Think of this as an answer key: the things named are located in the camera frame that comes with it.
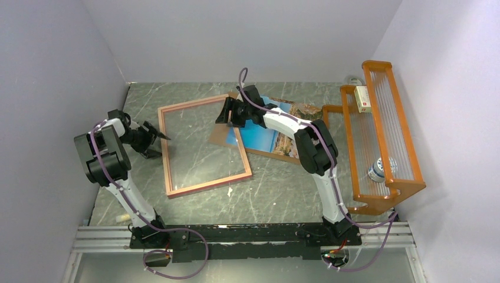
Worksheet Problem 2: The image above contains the seaside landscape photo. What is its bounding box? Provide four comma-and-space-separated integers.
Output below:
225, 95, 324, 159

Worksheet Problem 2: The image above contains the yellow orange marker tube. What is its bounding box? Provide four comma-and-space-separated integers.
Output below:
115, 213, 131, 223

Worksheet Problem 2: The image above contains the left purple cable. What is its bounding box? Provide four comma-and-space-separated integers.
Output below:
90, 119, 210, 281

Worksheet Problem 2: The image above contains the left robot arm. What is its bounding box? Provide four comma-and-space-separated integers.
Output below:
74, 109, 169, 248

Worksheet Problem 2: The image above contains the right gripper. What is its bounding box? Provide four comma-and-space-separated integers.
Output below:
215, 97, 252, 129

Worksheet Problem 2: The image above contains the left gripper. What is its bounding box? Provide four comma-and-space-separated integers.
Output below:
120, 122, 169, 159

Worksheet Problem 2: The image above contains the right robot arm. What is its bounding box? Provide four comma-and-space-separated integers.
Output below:
215, 85, 353, 245

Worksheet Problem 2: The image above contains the white blue can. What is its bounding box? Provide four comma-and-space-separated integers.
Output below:
367, 157, 397, 183

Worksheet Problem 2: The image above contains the white round wall object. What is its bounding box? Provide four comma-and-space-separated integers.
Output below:
347, 76, 364, 86

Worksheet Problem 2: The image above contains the brown frame backing board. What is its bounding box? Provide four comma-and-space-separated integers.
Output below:
209, 96, 322, 164

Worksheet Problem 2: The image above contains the orange wooden rack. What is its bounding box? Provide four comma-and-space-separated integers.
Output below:
323, 60, 426, 215

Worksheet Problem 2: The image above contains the small white red box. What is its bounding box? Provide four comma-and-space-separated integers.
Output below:
354, 85, 371, 113

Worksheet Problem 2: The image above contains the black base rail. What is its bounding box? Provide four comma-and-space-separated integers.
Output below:
129, 222, 362, 263

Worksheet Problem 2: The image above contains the pink wooden picture frame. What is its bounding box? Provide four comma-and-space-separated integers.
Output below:
158, 94, 252, 198

